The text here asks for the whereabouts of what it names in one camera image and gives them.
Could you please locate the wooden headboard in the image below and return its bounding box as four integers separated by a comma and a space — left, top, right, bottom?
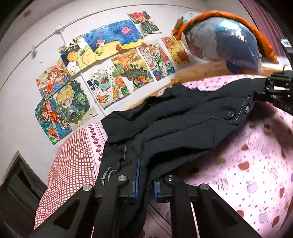
169, 60, 284, 85

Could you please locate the blue sea jellyfish drawing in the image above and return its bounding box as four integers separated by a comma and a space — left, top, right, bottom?
107, 19, 147, 49

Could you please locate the dark cabinet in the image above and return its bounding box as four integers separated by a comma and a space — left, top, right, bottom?
0, 151, 48, 238

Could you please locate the yellow bear drawing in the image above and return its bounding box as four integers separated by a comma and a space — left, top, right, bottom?
161, 36, 190, 66

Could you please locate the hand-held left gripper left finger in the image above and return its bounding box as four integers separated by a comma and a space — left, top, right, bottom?
29, 159, 140, 238

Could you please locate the orange fruit drawing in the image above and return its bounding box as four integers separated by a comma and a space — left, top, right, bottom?
84, 65, 131, 110

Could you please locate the black jacket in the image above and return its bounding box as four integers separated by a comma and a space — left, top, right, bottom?
97, 77, 273, 231

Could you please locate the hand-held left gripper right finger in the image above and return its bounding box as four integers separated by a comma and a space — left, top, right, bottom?
154, 175, 262, 238

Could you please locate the pineapple drawing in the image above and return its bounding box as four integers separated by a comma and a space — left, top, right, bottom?
58, 35, 98, 75

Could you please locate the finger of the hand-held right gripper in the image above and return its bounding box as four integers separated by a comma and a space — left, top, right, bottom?
266, 70, 293, 92
254, 90, 278, 102

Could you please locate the red collage drawing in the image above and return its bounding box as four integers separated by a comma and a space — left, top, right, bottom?
136, 42, 176, 81

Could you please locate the autumn landscape drawing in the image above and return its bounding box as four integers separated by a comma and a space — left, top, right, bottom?
111, 49, 154, 91

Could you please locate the blue sea fish drawing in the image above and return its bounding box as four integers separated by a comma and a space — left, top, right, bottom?
82, 25, 122, 61

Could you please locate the red checked bed sheet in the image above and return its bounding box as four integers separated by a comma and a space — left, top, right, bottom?
34, 125, 108, 230

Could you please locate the clear plastic bag of clothes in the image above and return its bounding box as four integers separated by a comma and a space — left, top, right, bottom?
183, 17, 262, 75

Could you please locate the blue white paper box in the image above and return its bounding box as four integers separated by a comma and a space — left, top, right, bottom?
176, 12, 197, 29

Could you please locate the orange cloth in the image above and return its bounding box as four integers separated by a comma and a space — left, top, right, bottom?
172, 10, 280, 63

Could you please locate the blond child drawing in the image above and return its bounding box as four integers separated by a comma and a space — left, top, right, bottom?
53, 80, 98, 131

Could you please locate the purple curtain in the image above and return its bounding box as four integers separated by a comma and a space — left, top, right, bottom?
239, 0, 293, 60

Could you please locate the pink apple-print quilt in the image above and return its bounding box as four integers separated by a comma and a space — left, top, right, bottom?
85, 74, 293, 238

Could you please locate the orange-haired girl drawing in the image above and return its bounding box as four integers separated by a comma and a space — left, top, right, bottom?
36, 57, 74, 99

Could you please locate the red-haired boy drawing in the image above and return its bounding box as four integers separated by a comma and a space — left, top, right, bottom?
128, 11, 159, 36

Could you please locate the girl on blue drawing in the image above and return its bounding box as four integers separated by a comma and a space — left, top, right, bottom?
35, 97, 69, 145

